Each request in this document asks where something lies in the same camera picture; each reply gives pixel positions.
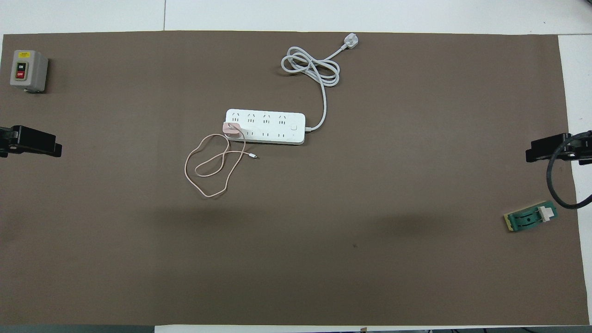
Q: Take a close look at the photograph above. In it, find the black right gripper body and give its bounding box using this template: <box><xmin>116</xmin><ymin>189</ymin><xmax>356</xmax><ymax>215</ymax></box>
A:
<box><xmin>568</xmin><ymin>131</ymin><xmax>592</xmax><ymax>165</ymax></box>

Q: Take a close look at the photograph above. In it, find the grey on-off switch box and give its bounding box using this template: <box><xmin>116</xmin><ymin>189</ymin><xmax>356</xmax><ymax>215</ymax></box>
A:
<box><xmin>10</xmin><ymin>49</ymin><xmax>49</xmax><ymax>93</ymax></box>

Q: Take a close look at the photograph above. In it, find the white power strip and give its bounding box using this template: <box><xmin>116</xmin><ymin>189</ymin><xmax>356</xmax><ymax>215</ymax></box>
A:
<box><xmin>224</xmin><ymin>109</ymin><xmax>307</xmax><ymax>146</ymax></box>

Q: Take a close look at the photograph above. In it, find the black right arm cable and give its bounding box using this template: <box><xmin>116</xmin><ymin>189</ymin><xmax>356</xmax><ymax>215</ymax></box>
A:
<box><xmin>546</xmin><ymin>136</ymin><xmax>592</xmax><ymax>210</ymax></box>

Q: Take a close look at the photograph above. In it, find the white power cord with plug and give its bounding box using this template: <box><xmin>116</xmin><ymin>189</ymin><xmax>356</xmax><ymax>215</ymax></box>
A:
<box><xmin>281</xmin><ymin>33</ymin><xmax>360</xmax><ymax>132</ymax></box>

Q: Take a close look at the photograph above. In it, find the brown table mat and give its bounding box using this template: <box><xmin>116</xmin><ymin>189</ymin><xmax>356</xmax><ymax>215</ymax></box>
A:
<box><xmin>0</xmin><ymin>31</ymin><xmax>590</xmax><ymax>327</ymax></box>

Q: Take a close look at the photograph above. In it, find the green clip on card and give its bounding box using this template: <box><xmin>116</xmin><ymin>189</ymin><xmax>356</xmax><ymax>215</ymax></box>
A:
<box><xmin>503</xmin><ymin>200</ymin><xmax>559</xmax><ymax>232</ymax></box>

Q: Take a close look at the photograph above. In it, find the pink USB cable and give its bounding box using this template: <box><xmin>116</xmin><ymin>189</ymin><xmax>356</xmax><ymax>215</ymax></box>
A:
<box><xmin>185</xmin><ymin>131</ymin><xmax>258</xmax><ymax>198</ymax></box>

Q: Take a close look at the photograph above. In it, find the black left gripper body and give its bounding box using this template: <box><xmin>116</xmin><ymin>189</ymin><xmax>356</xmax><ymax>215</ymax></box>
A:
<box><xmin>0</xmin><ymin>126</ymin><xmax>21</xmax><ymax>158</ymax></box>

